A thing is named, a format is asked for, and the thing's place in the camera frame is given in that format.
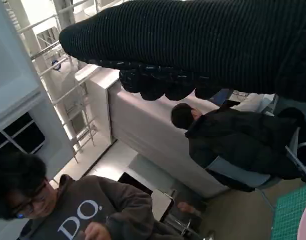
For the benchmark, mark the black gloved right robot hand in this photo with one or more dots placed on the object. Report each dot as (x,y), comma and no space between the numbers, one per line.
(192,37)

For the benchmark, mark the white desk partition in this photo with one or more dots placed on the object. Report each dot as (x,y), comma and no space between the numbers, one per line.
(147,125)

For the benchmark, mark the person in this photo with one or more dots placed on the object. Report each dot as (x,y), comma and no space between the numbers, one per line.
(230,140)
(92,200)

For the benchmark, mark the blue-grey seat chair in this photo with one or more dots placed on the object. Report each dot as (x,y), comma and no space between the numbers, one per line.
(243,177)

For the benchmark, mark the green cutting mat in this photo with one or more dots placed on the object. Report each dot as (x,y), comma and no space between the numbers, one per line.
(290,217)

